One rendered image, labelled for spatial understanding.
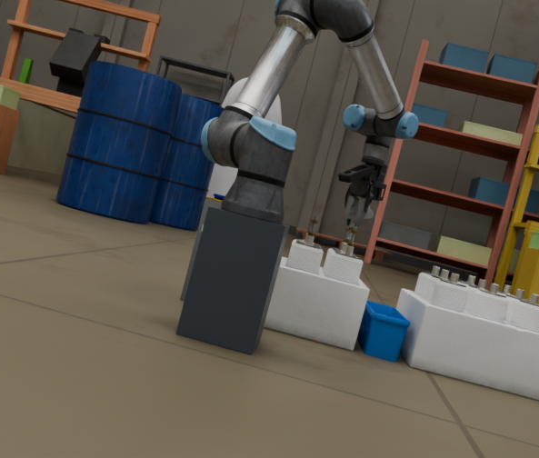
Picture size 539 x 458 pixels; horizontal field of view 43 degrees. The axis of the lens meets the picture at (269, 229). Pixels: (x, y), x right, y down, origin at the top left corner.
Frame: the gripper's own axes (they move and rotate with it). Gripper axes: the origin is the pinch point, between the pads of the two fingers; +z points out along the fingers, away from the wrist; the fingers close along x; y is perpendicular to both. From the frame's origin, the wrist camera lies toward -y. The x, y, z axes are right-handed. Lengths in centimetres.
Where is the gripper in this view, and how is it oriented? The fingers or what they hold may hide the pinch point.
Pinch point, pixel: (352, 222)
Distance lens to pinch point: 213.1
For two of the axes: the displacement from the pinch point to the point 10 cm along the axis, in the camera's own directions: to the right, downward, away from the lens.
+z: -2.5, 9.7, 0.3
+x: -6.2, -1.9, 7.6
